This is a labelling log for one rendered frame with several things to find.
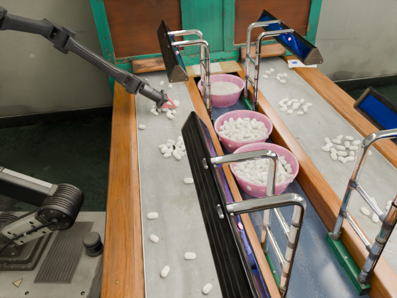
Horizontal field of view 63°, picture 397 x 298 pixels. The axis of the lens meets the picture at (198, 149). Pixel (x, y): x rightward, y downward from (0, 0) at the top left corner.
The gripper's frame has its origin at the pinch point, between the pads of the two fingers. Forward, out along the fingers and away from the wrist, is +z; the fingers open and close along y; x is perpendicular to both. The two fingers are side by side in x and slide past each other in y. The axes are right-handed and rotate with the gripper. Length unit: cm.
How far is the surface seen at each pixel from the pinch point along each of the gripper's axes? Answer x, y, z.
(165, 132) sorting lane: 5.8, -20.6, -4.2
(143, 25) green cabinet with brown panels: -16, 48, -25
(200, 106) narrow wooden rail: -9.1, -5.5, 9.4
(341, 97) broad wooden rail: -56, -17, 64
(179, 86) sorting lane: -3.1, 26.2, 6.4
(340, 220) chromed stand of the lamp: -29, -92, 26
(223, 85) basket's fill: -19.2, 19.8, 25.6
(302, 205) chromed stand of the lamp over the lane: -36, -108, -11
